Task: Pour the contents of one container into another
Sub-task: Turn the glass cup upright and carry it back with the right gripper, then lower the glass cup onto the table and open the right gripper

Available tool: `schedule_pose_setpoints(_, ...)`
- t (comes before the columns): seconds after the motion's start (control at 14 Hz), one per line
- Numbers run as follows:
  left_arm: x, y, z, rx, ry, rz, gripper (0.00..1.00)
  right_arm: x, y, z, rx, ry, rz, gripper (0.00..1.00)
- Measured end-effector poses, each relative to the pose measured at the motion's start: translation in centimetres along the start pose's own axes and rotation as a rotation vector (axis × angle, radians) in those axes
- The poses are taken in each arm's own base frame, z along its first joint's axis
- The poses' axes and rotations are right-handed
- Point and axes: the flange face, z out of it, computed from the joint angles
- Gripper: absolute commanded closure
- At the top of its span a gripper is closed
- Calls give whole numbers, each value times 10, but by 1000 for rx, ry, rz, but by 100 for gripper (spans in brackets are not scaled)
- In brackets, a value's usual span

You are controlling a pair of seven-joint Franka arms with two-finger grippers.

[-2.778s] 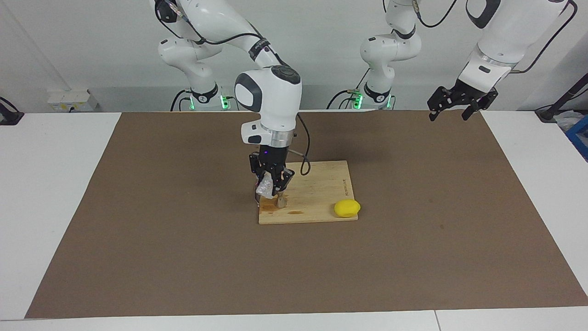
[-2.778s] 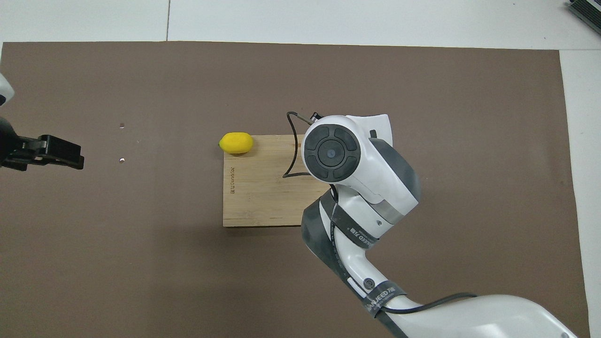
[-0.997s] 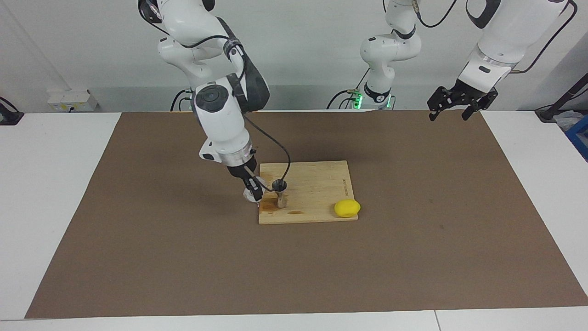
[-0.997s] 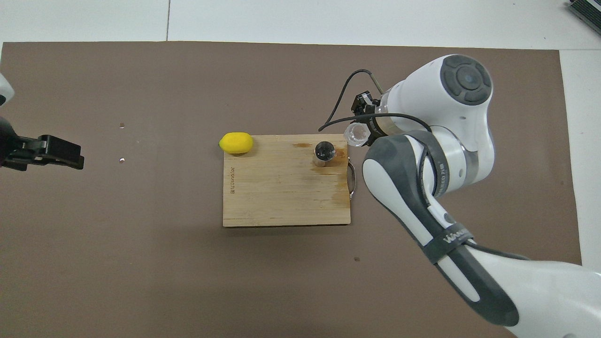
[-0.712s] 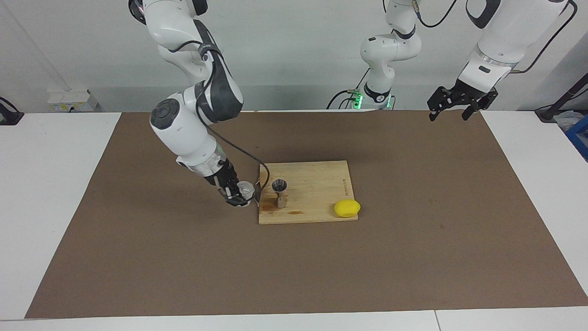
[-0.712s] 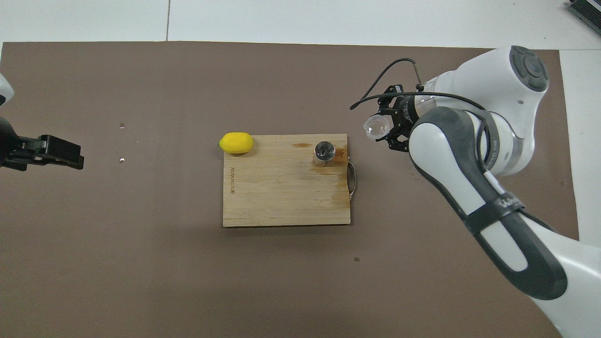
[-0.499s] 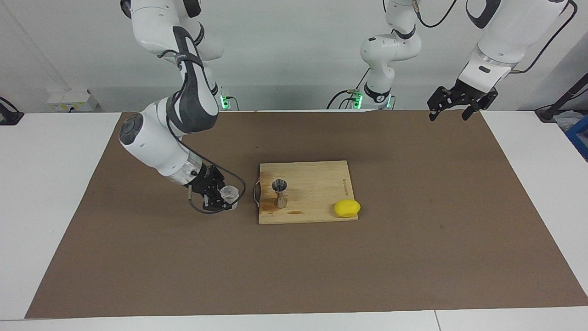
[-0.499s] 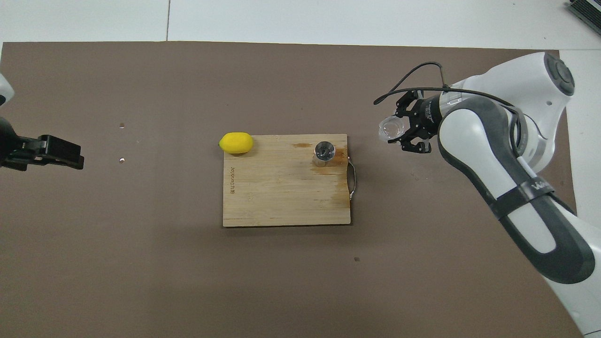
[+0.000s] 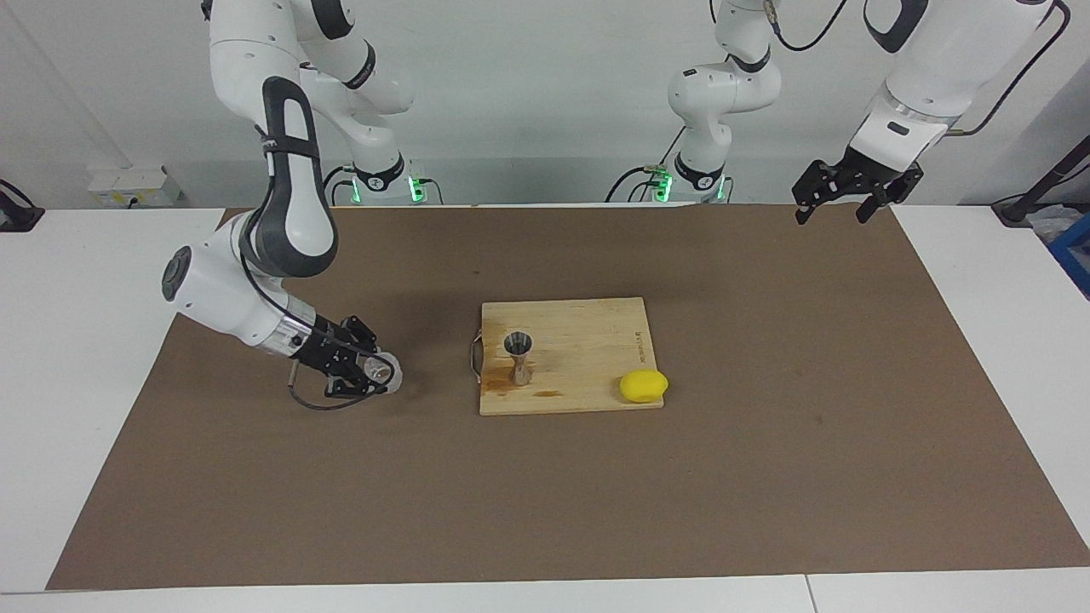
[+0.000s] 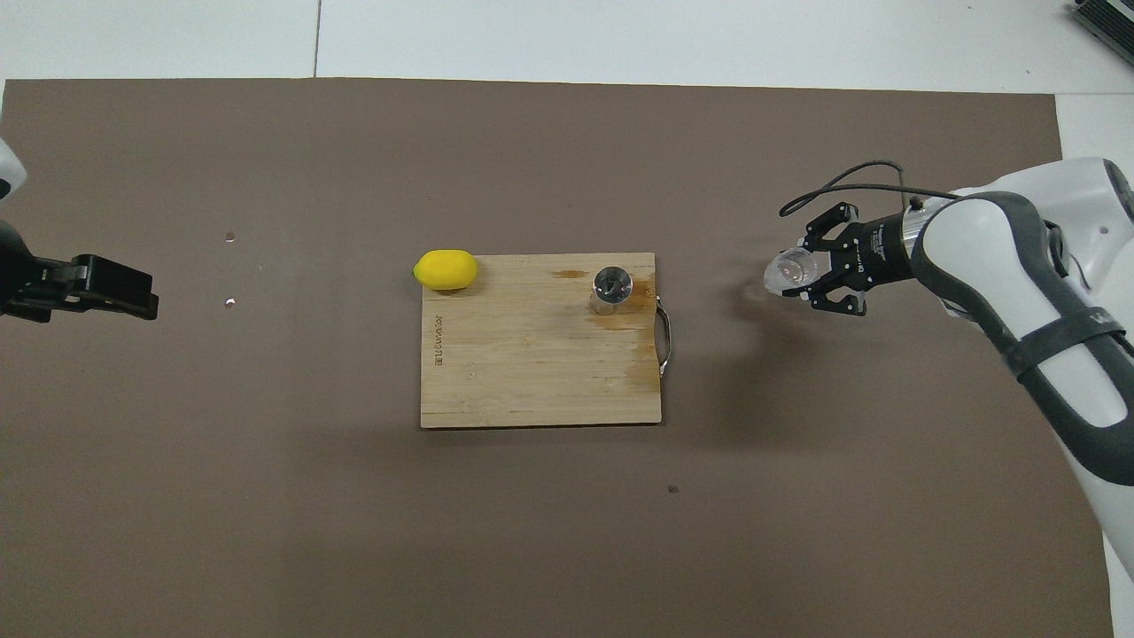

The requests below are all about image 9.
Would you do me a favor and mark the clear plastic bag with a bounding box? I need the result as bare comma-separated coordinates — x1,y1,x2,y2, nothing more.
1026,204,1082,243

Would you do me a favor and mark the wooden cutting board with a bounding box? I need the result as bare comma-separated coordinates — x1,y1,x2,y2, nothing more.
473,297,665,416

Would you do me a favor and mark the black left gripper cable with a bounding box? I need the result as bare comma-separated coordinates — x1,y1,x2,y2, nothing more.
766,0,1070,137

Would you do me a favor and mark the blue box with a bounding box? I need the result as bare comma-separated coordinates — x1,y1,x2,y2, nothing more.
1049,213,1090,299

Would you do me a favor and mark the black base cable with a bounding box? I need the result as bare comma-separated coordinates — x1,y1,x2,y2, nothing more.
605,128,684,203
315,166,359,207

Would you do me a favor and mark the black stand foot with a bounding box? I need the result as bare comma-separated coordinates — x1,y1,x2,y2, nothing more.
0,179,45,232

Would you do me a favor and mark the yellow lemon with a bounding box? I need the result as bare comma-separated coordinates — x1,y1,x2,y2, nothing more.
618,369,669,404

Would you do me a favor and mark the white socket box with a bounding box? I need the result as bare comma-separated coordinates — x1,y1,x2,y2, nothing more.
88,166,184,208

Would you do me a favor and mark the black tripod leg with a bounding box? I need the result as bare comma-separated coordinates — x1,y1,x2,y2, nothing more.
992,136,1090,226

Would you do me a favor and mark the brown table mat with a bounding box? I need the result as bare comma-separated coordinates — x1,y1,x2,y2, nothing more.
47,203,1090,590

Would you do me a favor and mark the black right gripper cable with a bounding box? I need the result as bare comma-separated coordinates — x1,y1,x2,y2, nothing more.
243,247,401,412

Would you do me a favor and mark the clear glass cup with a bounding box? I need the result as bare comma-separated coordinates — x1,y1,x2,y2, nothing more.
364,351,403,394

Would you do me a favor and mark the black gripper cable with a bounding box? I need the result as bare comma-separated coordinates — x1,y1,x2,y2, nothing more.
243,247,401,412
766,0,1070,137

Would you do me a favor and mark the steel jigger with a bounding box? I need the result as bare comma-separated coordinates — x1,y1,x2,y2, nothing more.
504,332,535,387

